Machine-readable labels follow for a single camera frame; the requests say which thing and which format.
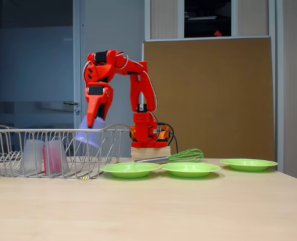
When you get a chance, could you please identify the purple plastic mug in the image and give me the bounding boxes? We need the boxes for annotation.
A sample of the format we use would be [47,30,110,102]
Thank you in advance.
[74,114,107,149]

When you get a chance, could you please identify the grey translucent plastic cup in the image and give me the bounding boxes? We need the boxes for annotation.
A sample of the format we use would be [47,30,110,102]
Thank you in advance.
[43,140,70,176]
[20,139,44,175]

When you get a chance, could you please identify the red plastic cup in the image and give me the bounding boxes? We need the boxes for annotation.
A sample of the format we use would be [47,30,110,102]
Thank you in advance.
[42,147,64,175]

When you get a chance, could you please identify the green whisk with steel handle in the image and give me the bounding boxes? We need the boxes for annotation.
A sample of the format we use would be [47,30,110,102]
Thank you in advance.
[134,148,204,164]

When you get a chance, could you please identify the glass office door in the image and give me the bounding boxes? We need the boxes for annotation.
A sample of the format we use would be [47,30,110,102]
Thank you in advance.
[0,0,82,156]

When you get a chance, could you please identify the wooden base block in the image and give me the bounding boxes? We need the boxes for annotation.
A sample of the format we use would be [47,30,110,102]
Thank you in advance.
[130,147,171,159]

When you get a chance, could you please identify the green plastic plate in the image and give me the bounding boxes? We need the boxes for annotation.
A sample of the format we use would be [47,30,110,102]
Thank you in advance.
[100,162,162,179]
[219,158,278,172]
[161,162,221,178]

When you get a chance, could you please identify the brown cork board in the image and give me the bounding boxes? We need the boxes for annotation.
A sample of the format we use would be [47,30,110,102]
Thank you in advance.
[141,36,275,161]

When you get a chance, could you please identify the white spiral notebook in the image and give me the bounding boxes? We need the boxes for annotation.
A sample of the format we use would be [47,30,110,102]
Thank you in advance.
[187,15,217,21]

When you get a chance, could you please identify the dark door handle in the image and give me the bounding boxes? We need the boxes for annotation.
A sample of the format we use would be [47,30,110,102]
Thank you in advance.
[63,100,80,115]

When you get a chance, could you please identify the black cable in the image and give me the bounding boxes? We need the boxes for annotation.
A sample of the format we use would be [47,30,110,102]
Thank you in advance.
[156,128,179,157]
[156,122,175,146]

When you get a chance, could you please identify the metal wire dish rack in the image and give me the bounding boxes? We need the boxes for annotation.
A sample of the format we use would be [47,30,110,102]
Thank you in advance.
[0,123,131,179]

